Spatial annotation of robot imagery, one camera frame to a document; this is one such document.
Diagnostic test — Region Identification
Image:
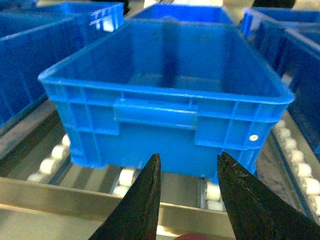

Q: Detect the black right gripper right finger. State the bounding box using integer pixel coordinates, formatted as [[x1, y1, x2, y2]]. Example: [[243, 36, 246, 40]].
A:
[[217, 152, 320, 240]]

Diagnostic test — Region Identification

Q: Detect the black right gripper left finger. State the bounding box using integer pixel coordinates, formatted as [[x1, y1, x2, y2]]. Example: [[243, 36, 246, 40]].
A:
[[90, 153, 161, 240]]

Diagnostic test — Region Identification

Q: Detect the stainless steel shelf rack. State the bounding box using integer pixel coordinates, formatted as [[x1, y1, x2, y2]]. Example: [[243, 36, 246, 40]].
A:
[[0, 99, 320, 240]]

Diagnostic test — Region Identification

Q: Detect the blue plastic bin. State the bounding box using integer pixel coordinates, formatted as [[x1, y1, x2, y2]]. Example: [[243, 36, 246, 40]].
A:
[[38, 19, 295, 183]]

